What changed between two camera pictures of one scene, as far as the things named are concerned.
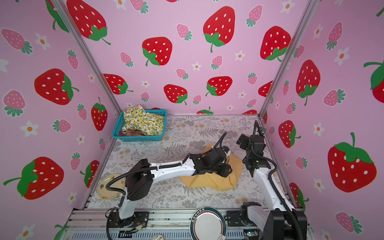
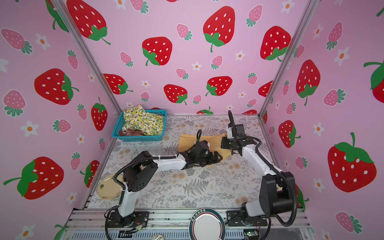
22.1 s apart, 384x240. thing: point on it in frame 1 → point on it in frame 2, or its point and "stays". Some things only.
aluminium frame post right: (310, 8) stays
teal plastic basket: (118, 127) stays
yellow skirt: (211, 181) → (186, 141)
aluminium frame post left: (88, 55) stays
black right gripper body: (245, 144) → (228, 143)
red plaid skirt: (131, 132) stays
